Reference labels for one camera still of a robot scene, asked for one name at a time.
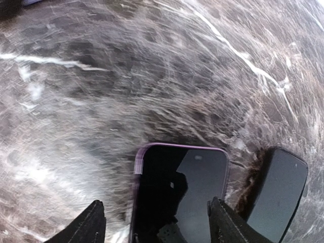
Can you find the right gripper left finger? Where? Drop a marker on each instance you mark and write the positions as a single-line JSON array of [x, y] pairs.
[[89, 226]]

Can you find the black phone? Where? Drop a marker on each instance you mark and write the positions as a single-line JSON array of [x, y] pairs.
[[275, 195]]

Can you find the lavender phone case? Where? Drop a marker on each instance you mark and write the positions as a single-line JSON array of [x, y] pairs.
[[29, 2]]

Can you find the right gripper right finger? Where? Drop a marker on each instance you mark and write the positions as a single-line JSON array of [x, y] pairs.
[[228, 227]]

